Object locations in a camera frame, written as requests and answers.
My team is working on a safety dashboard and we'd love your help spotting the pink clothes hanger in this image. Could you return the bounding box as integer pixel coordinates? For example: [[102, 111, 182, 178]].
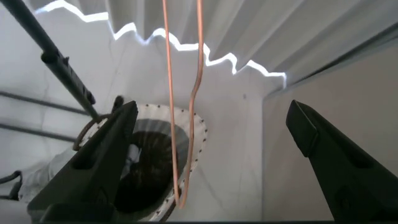
[[161, 0, 205, 210]]

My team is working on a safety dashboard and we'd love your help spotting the black cable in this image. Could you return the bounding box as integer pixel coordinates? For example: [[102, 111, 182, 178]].
[[0, 170, 23, 200]]

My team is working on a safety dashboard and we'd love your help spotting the black clothes rack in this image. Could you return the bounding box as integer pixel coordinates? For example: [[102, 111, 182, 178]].
[[0, 0, 125, 144]]

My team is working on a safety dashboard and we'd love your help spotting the white laundry basket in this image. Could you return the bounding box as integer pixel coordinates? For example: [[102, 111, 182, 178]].
[[73, 96, 208, 222]]

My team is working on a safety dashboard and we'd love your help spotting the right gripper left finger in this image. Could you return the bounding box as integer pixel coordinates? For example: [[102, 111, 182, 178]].
[[27, 100, 139, 222]]

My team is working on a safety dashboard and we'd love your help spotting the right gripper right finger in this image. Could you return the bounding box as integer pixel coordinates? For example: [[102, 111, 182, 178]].
[[285, 99, 398, 222]]

